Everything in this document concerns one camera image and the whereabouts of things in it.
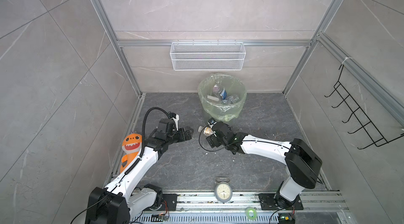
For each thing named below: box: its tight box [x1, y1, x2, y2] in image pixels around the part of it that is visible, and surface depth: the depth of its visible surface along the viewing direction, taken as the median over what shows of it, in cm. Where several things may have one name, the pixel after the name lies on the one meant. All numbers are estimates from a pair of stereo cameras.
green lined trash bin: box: [197, 73, 248, 122], surface depth 90 cm
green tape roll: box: [245, 206, 258, 221], surface depth 72 cm
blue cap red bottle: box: [212, 84, 228, 100], surface depth 90 cm
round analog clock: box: [214, 177, 233, 204], surface depth 75 cm
